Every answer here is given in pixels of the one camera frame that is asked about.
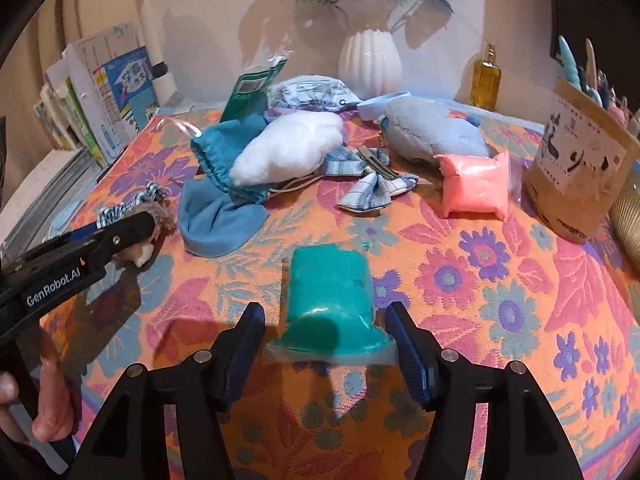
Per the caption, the yellow oil glass bottle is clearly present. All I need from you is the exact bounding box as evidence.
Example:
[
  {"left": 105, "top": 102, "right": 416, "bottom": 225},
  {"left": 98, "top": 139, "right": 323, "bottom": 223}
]
[{"left": 469, "top": 41, "right": 502, "bottom": 111}]

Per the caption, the grey folder stack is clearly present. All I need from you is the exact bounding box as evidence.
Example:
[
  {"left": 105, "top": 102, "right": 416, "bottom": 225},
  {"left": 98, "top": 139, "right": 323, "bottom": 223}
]
[{"left": 0, "top": 150, "right": 103, "bottom": 256}]

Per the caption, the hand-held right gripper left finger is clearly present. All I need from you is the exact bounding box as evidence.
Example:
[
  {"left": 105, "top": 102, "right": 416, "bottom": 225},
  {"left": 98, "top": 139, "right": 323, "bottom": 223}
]
[{"left": 75, "top": 302, "right": 266, "bottom": 480}]

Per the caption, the row of books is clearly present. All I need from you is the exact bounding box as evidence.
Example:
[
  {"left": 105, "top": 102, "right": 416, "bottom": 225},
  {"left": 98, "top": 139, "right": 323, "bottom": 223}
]
[{"left": 32, "top": 22, "right": 161, "bottom": 166}]

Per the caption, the small brown plush toy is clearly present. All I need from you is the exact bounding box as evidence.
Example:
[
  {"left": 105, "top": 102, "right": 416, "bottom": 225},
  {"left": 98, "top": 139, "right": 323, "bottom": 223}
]
[{"left": 97, "top": 182, "right": 178, "bottom": 267}]

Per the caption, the green plastic package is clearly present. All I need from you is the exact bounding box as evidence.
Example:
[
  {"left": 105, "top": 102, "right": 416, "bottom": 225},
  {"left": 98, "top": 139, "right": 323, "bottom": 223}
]
[{"left": 220, "top": 57, "right": 290, "bottom": 123}]

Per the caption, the person's left hand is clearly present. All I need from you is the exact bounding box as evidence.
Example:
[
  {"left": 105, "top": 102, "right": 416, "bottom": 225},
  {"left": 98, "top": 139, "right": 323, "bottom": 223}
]
[{"left": 0, "top": 327, "right": 83, "bottom": 443}]

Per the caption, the brown paper pen holder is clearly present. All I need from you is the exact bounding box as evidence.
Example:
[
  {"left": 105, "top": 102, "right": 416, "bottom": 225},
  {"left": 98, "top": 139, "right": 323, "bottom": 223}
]
[{"left": 530, "top": 76, "right": 640, "bottom": 245}]

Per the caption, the light blue plush toy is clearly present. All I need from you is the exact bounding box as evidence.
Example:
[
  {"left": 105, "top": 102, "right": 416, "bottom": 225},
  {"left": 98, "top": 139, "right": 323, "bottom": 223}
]
[{"left": 380, "top": 97, "right": 493, "bottom": 163}]

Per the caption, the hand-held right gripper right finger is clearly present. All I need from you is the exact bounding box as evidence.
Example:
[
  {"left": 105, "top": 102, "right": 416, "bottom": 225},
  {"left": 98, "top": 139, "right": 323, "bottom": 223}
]
[{"left": 385, "top": 301, "right": 583, "bottom": 480}]

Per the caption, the metal hair clip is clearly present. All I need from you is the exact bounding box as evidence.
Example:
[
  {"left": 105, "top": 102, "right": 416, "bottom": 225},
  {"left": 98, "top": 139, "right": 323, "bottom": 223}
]
[{"left": 356, "top": 146, "right": 396, "bottom": 178}]

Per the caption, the dark wooden cabinet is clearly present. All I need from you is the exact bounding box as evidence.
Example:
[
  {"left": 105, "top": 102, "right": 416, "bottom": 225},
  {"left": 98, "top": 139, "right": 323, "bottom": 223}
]
[{"left": 545, "top": 0, "right": 640, "bottom": 103}]

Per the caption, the bunch of pens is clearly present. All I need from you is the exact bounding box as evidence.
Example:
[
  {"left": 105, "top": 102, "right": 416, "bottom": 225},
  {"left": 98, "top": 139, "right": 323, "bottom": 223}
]
[{"left": 557, "top": 35, "right": 640, "bottom": 136}]

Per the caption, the white ribbed vase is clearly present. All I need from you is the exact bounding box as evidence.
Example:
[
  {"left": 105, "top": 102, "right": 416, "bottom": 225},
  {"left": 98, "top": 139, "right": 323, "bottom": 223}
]
[{"left": 338, "top": 29, "right": 402, "bottom": 101}]

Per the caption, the blue drawstring cloth bag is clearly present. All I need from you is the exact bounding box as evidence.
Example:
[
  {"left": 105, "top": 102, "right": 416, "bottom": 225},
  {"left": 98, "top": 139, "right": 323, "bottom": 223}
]
[{"left": 177, "top": 114, "right": 273, "bottom": 259}]

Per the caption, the pink soft clay pack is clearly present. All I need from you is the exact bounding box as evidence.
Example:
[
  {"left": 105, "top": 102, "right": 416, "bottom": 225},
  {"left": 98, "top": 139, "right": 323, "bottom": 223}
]
[{"left": 434, "top": 151, "right": 523, "bottom": 221}]

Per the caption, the beige woven basket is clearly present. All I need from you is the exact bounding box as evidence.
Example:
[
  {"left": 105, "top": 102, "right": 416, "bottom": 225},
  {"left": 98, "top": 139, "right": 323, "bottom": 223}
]
[{"left": 610, "top": 160, "right": 640, "bottom": 261}]

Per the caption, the plaid fabric bow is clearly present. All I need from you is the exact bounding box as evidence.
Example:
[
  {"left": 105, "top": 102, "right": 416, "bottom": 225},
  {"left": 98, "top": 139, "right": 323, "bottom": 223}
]
[{"left": 320, "top": 146, "right": 420, "bottom": 216}]

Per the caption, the floral tablecloth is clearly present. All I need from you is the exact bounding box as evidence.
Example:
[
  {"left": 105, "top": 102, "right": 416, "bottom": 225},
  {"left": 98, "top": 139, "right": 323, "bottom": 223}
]
[{"left": 40, "top": 100, "right": 640, "bottom": 480}]

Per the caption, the teal soft clay pack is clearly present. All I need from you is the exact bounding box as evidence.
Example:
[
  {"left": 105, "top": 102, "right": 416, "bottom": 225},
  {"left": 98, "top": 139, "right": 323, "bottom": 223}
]
[{"left": 265, "top": 245, "right": 398, "bottom": 367}]

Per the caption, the white wet wipes pack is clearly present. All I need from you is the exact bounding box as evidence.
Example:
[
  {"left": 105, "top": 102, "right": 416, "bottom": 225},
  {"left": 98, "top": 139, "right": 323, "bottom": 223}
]
[{"left": 269, "top": 76, "right": 361, "bottom": 113}]

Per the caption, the white cotton pouch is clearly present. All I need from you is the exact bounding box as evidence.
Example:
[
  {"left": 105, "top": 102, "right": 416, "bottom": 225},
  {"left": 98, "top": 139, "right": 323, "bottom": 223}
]
[{"left": 229, "top": 111, "right": 346, "bottom": 186}]

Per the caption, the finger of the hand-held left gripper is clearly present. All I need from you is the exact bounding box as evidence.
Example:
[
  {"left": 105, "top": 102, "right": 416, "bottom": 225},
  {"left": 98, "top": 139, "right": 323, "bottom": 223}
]
[
  {"left": 20, "top": 220, "right": 126, "bottom": 261},
  {"left": 75, "top": 211, "right": 157, "bottom": 266}
]

